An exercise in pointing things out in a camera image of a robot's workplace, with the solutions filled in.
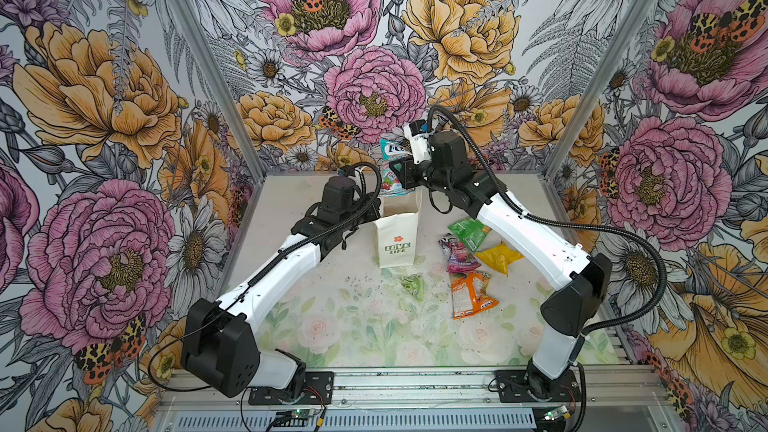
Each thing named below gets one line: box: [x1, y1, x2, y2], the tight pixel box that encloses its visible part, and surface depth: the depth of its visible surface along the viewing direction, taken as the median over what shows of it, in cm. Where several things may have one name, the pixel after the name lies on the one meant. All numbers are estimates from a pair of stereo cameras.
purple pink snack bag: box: [438, 233, 482, 274], surface depth 95 cm
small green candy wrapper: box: [401, 272, 425, 302], surface depth 91 cm
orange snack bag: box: [450, 271, 500, 320], surface depth 88 cm
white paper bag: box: [373, 186, 423, 269], surface depth 84 cm
